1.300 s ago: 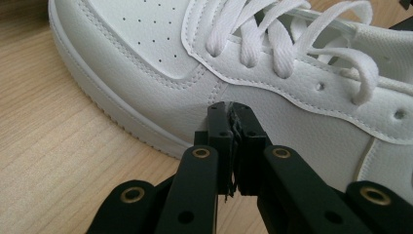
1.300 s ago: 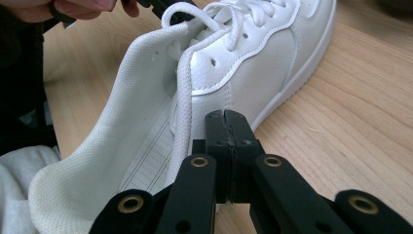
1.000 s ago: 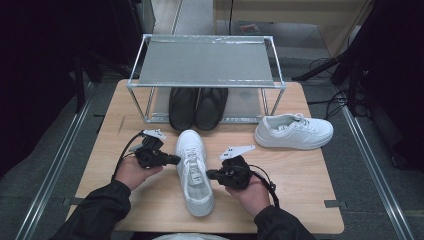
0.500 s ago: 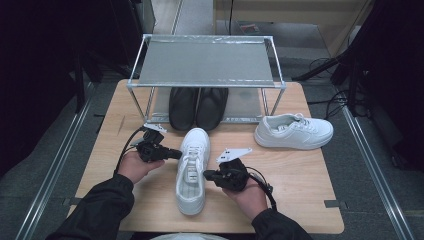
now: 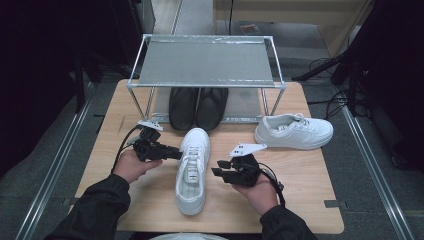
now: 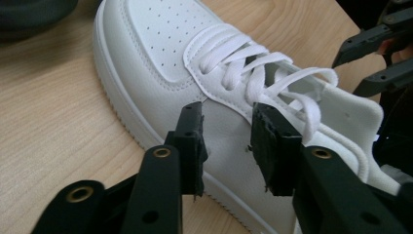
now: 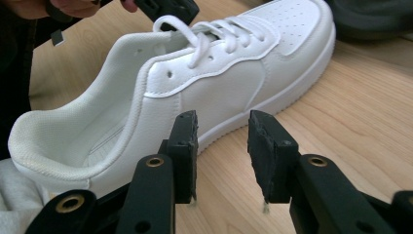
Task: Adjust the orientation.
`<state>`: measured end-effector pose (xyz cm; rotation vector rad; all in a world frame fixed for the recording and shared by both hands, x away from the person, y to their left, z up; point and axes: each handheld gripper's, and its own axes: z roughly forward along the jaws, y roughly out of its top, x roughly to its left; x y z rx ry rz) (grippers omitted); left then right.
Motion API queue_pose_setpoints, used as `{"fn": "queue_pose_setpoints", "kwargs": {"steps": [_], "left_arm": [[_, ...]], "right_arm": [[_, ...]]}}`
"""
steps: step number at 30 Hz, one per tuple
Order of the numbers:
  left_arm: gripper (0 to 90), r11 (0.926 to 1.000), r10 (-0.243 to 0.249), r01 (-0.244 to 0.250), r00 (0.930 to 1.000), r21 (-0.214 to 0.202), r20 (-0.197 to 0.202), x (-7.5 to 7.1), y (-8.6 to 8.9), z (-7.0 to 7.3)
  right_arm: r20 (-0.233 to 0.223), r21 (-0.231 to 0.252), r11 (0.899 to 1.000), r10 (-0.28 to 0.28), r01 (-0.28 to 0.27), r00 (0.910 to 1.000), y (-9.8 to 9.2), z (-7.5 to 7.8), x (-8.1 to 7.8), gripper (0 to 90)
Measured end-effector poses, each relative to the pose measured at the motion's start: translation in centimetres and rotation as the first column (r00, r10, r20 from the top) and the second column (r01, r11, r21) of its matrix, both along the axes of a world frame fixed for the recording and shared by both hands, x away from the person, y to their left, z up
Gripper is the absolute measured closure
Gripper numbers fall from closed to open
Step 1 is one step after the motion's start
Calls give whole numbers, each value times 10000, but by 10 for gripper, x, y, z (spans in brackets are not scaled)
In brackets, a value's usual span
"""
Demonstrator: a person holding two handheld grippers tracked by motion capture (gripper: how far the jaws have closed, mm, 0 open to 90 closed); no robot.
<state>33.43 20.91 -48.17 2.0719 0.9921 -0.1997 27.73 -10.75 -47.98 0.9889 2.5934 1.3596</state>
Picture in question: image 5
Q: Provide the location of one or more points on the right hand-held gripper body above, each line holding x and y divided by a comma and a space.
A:
245, 170

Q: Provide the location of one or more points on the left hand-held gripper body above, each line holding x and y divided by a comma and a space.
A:
148, 150

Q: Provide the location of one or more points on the white sneaker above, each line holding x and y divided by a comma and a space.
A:
191, 200
300, 133

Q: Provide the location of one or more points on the metal shoe rack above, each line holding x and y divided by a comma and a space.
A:
206, 63

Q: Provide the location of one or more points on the person's left hand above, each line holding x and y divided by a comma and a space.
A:
130, 166

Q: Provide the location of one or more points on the person's right hand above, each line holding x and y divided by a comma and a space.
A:
261, 196

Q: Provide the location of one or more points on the person's white clothing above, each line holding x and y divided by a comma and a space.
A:
190, 237

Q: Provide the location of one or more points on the grey tape tab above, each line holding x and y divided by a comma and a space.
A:
335, 203
70, 201

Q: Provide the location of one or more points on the black stand leg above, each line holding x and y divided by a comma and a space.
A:
320, 68

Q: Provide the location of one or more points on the black curtain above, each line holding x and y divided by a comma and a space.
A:
393, 66
40, 66

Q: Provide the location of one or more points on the small red item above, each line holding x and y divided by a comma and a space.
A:
249, 28

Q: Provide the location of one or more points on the wooden cabinet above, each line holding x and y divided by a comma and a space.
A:
283, 13

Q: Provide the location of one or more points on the metal floor rail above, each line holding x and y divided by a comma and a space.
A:
376, 173
53, 173

